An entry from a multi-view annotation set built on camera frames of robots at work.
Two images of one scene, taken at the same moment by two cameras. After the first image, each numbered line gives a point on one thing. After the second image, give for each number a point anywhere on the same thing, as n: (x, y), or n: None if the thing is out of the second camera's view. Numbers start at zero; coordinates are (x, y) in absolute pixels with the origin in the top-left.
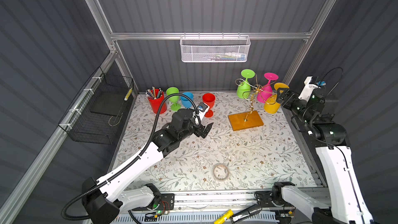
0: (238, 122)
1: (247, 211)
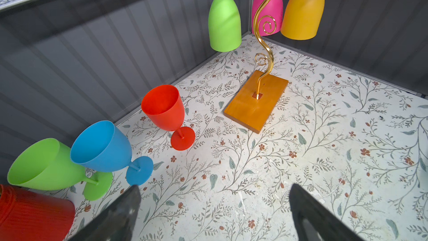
0: (253, 107)
1: None
